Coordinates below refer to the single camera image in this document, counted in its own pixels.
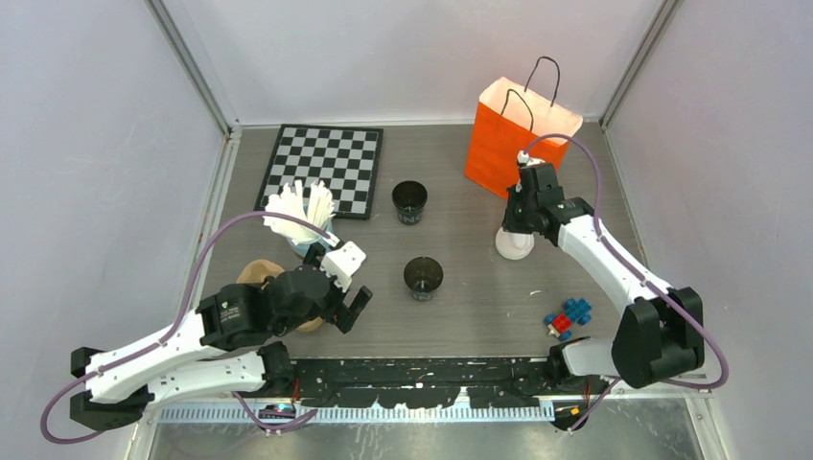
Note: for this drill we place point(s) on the light blue cup holder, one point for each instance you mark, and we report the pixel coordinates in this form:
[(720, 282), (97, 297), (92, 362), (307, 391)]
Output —
[(301, 250)]

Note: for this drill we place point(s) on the tan cardboard cup carrier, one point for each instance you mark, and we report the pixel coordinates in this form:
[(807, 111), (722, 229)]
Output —
[(257, 271)]

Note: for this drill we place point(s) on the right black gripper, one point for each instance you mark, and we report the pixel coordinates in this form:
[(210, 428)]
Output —
[(510, 220)]

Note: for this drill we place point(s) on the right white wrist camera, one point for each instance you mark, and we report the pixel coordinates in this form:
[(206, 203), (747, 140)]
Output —
[(526, 161)]

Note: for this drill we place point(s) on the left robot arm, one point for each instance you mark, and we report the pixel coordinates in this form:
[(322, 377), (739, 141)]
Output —
[(221, 346)]

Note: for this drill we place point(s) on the black paper cup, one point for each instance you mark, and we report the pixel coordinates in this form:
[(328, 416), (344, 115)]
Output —
[(409, 198), (423, 276)]

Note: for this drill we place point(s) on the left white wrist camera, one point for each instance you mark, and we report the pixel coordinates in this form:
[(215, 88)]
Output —
[(342, 263)]

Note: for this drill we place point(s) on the black white chessboard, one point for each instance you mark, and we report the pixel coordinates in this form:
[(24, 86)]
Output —
[(344, 158)]

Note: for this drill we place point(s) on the orange paper bag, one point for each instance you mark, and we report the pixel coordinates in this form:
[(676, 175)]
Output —
[(509, 116)]

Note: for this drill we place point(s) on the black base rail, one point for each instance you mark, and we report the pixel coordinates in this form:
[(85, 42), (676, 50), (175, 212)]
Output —
[(491, 382)]

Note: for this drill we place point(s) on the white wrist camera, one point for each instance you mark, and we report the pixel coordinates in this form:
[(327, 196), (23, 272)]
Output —
[(342, 263), (526, 161)]

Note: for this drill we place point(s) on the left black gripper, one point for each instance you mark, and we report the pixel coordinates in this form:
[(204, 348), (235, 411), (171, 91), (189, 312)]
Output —
[(348, 315)]

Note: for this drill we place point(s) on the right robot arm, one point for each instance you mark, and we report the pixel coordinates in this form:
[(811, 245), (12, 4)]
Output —
[(657, 337)]

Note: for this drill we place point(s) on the red blue toy blocks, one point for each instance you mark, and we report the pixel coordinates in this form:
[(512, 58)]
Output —
[(575, 311)]

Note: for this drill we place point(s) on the white cup lid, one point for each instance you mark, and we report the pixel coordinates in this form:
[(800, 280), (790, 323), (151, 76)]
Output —
[(513, 246)]

